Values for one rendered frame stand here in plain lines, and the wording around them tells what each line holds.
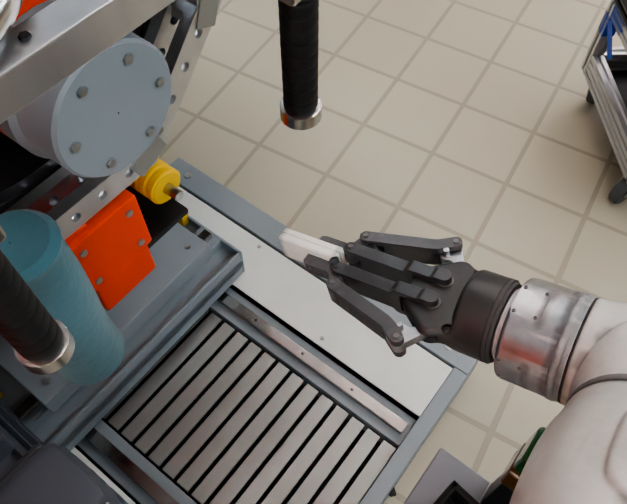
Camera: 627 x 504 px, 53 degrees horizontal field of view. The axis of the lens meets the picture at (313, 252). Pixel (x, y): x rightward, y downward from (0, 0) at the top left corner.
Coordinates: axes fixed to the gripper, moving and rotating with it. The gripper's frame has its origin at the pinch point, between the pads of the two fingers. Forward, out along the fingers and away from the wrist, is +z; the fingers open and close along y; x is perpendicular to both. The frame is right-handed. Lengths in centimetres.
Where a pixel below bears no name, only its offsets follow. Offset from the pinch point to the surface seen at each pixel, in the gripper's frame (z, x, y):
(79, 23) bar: 4.4, -29.7, 8.5
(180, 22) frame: 28.5, -11.2, -17.3
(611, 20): 3, 44, -116
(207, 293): 45, 46, -11
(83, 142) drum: 12.2, -18.3, 9.0
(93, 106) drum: 11.4, -20.6, 7.0
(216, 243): 49, 42, -20
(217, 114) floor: 86, 49, -61
